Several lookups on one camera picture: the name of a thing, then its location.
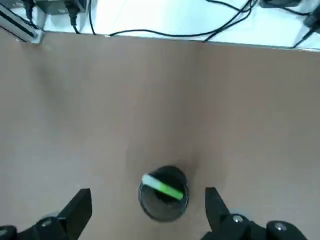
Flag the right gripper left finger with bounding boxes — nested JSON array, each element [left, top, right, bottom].
[[0, 188, 93, 240]]

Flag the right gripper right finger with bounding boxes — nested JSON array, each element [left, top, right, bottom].
[[202, 186, 310, 240]]

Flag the green pen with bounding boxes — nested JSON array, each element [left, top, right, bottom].
[[141, 174, 184, 201]]

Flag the black mesh pen holder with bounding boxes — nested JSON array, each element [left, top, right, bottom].
[[137, 164, 190, 223]]

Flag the grey metal box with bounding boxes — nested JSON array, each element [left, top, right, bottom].
[[35, 0, 89, 14]]

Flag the aluminium camera post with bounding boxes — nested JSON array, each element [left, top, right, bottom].
[[0, 4, 46, 45]]

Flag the black power plug cable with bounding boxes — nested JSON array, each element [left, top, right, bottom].
[[64, 0, 81, 35]]

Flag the thin black cable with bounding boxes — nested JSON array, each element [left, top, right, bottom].
[[109, 0, 254, 38]]

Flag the black adapter with cable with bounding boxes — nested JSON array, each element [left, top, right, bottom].
[[291, 9, 320, 49]]

